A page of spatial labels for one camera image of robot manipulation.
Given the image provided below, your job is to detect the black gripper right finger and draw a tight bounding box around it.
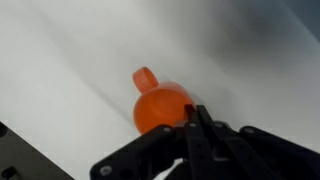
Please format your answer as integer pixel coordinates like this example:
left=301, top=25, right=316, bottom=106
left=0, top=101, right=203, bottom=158
left=197, top=105, right=280, bottom=180

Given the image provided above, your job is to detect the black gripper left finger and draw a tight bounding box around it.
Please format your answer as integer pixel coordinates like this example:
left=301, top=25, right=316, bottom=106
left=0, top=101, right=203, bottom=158
left=184, top=105, right=214, bottom=180

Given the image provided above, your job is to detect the orange mug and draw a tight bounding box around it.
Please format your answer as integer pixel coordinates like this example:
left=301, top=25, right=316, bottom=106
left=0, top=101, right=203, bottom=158
left=132, top=67, right=195, bottom=134

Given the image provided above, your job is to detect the black equipment at table edge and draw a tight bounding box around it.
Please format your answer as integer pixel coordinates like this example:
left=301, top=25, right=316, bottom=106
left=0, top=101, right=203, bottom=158
left=0, top=123, right=75, bottom=180

